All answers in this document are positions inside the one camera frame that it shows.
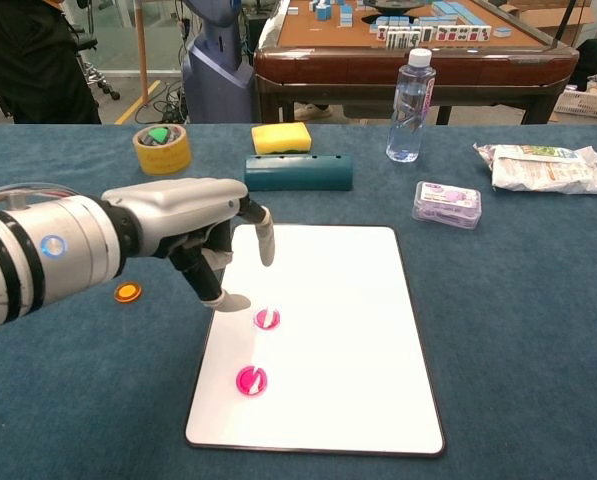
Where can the yellow tape roll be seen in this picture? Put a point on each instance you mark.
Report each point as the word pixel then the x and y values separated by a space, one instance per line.
pixel 165 162

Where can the yellow sponge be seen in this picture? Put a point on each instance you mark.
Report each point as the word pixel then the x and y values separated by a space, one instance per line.
pixel 280 137

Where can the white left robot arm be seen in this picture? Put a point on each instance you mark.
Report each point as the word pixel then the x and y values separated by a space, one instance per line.
pixel 53 265

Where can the blue grey machine base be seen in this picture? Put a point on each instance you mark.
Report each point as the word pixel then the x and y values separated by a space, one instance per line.
pixel 218 75

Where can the black tripod stand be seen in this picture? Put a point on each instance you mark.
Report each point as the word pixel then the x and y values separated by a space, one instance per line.
pixel 568 20

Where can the crumpled white snack bag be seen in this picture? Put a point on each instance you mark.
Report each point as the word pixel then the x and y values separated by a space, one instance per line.
pixel 543 172

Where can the white mahjong tile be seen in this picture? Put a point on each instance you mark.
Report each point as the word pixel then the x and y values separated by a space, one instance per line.
pixel 415 38
pixel 392 39
pixel 474 34
pixel 454 34
pixel 443 34
pixel 403 39
pixel 464 34
pixel 485 33

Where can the blue backed mahjong tile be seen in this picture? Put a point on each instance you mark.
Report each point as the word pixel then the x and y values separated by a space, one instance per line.
pixel 502 32

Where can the wooden pole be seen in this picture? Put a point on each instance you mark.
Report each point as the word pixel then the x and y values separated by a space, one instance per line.
pixel 141 50

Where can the clear water bottle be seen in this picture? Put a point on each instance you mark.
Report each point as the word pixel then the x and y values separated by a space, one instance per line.
pixel 408 115

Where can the beige shoe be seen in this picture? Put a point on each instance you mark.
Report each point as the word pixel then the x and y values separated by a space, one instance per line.
pixel 312 111

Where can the brown mahjong table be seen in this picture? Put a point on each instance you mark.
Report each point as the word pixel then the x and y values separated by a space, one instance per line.
pixel 328 65

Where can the pink round magnet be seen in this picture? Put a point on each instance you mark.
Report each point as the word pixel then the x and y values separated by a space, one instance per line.
pixel 245 382
pixel 263 320

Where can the black office chair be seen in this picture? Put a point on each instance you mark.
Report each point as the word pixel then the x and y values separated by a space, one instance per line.
pixel 95 75

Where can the small green plastic piece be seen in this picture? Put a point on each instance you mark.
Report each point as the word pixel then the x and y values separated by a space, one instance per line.
pixel 158 136

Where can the white magnetic board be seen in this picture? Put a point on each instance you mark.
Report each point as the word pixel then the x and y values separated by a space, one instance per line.
pixel 338 350

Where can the dark faced mahjong tile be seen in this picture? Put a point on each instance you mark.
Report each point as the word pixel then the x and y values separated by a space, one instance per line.
pixel 428 34

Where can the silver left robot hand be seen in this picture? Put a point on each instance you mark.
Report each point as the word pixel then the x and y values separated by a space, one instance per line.
pixel 178 210

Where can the person in black clothes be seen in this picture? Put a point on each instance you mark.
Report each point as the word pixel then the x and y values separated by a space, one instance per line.
pixel 28 60

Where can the orange round magnet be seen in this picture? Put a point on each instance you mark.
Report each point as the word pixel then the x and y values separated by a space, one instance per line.
pixel 128 292

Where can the teal holder with holes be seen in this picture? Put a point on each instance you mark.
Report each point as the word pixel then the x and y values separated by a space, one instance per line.
pixel 298 175

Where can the blue felt table cover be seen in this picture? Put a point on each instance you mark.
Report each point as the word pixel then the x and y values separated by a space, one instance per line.
pixel 53 400

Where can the cardboard box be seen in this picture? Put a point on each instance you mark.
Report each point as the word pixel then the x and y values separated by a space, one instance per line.
pixel 543 15

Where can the white plastic basket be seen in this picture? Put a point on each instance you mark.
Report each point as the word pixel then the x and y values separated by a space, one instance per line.
pixel 585 105

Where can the purple clear plastic box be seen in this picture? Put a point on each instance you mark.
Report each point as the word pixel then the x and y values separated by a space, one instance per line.
pixel 445 205

